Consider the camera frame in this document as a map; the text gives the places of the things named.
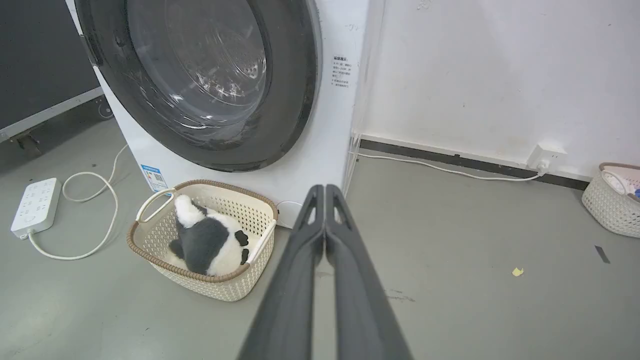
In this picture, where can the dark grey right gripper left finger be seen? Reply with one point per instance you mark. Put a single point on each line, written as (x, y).
(290, 295)

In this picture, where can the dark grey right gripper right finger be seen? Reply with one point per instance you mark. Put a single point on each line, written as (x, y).
(357, 300)

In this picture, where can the white washing machine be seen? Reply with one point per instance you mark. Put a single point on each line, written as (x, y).
(330, 130)

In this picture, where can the dark round washing machine door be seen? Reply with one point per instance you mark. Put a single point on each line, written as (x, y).
(210, 85)

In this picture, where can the cream woven laundry basket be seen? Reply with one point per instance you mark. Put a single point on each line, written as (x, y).
(220, 285)

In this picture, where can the black and white panda plush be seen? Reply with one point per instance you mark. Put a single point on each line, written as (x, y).
(210, 240)

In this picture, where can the yellow paper scrap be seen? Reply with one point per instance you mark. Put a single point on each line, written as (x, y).
(517, 272)

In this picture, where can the clear acrylic side panel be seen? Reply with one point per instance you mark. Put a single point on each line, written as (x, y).
(362, 90)

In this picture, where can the black tape strip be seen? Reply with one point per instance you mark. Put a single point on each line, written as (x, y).
(602, 254)

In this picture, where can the cream basket with pink lining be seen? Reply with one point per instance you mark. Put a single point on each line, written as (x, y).
(607, 205)

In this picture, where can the white power strip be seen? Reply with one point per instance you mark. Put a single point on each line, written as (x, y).
(36, 207)

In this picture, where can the black rolling board panel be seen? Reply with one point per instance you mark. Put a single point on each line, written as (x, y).
(40, 65)

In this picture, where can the white wall plug adapter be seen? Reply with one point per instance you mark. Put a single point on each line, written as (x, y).
(546, 157)

